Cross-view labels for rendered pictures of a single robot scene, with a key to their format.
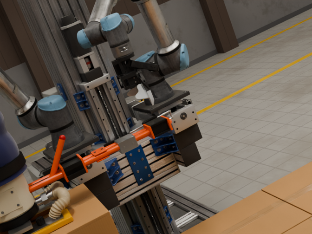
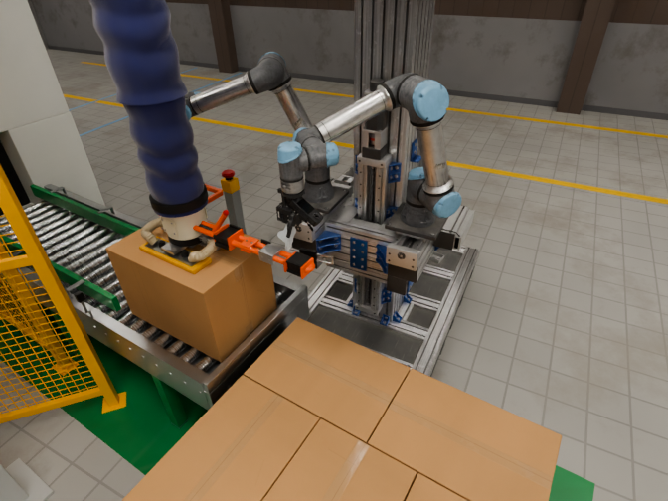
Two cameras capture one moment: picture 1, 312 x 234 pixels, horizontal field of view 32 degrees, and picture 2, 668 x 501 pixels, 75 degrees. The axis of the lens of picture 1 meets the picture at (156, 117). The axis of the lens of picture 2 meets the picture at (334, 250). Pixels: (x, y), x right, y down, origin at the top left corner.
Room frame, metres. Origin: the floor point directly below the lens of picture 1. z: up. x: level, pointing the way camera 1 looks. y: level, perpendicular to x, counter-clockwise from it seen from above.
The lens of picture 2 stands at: (1.22, -1.01, 2.04)
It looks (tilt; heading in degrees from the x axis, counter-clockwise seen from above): 36 degrees down; 48
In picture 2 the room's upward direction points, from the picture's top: 2 degrees counter-clockwise
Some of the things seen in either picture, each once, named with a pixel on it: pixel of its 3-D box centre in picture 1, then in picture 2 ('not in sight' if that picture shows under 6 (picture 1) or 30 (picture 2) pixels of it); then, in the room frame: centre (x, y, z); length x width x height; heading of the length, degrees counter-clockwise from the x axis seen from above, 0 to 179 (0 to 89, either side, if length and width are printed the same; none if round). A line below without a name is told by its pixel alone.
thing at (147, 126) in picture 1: (157, 126); (298, 264); (1.95, 0.01, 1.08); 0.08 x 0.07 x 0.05; 105
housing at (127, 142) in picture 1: (126, 143); (270, 253); (1.92, 0.14, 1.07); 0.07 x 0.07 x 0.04; 15
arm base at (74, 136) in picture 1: (65, 134); (317, 185); (2.39, 0.41, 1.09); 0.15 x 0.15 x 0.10
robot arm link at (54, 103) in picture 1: (53, 111); (316, 162); (2.39, 0.42, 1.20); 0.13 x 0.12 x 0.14; 51
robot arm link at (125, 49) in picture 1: (122, 50); (291, 184); (1.96, 0.02, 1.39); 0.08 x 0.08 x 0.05
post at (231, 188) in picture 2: not in sight; (243, 253); (2.21, 0.95, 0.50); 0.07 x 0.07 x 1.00; 15
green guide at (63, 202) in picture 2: not in sight; (105, 216); (1.74, 1.80, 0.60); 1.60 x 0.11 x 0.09; 105
